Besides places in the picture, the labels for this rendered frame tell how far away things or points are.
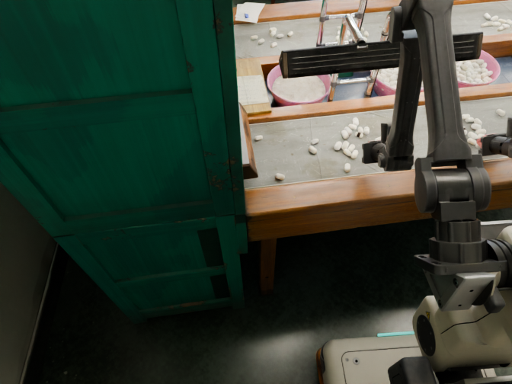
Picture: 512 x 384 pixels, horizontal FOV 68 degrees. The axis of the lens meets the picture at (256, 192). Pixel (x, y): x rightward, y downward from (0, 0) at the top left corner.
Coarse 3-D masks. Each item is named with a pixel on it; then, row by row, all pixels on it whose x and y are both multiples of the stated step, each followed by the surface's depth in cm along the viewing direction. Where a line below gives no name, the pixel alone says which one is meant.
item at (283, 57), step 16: (480, 32) 115; (304, 48) 111; (320, 48) 111; (336, 48) 112; (352, 48) 112; (368, 48) 113; (384, 48) 113; (464, 48) 116; (480, 48) 116; (288, 64) 112; (304, 64) 112; (320, 64) 113; (336, 64) 113; (352, 64) 114; (368, 64) 114; (384, 64) 115
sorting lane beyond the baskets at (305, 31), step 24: (240, 24) 184; (264, 24) 184; (288, 24) 184; (312, 24) 184; (336, 24) 184; (456, 24) 182; (480, 24) 182; (240, 48) 173; (264, 48) 173; (288, 48) 173
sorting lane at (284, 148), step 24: (288, 120) 146; (312, 120) 146; (336, 120) 146; (360, 120) 146; (384, 120) 146; (504, 120) 145; (264, 144) 139; (288, 144) 139; (360, 144) 139; (264, 168) 133; (288, 168) 133; (312, 168) 133; (336, 168) 133; (360, 168) 132
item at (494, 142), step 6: (486, 138) 126; (492, 138) 126; (498, 138) 124; (504, 138) 122; (510, 138) 121; (486, 144) 126; (492, 144) 125; (498, 144) 122; (480, 150) 128; (486, 150) 127; (492, 150) 126; (498, 150) 123
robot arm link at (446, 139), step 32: (416, 0) 70; (448, 0) 68; (448, 32) 68; (448, 64) 67; (448, 96) 66; (448, 128) 65; (416, 160) 68; (448, 160) 65; (480, 160) 65; (416, 192) 69; (480, 192) 62
